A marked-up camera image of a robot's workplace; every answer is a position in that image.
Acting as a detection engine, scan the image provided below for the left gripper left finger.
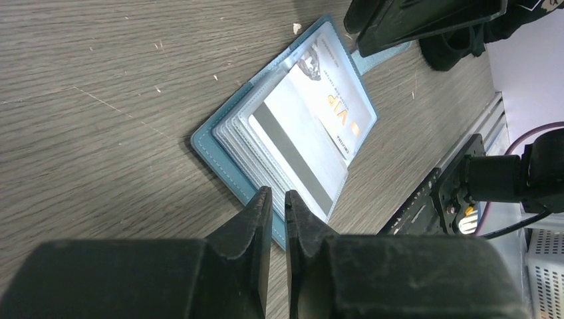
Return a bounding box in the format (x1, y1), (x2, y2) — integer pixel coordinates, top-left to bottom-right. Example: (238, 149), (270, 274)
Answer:
(1, 187), (273, 318)

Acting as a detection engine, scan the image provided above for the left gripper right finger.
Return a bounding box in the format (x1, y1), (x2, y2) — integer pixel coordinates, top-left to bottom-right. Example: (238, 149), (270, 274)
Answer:
(285, 190), (528, 318)

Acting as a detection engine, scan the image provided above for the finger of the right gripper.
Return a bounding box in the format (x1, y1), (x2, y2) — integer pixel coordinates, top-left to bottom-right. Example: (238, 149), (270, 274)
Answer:
(356, 0), (507, 57)
(343, 0), (388, 34)

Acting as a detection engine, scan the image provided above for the black and white card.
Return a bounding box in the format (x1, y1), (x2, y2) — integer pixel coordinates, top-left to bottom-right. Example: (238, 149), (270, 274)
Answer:
(248, 72), (348, 221)

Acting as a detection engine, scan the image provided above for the blue leather card holder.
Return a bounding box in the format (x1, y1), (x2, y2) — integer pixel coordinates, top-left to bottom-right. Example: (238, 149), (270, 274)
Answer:
(190, 15), (410, 247)

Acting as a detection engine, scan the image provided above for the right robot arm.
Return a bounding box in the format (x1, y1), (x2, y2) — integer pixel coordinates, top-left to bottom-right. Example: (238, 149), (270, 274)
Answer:
(344, 1), (563, 213)

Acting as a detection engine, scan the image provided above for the black garment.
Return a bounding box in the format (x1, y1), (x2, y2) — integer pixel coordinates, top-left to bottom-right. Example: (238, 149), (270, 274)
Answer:
(418, 0), (563, 72)

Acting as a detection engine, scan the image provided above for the aluminium frame rail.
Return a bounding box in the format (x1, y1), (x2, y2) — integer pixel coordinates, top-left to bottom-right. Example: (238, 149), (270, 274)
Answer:
(436, 92), (511, 170)

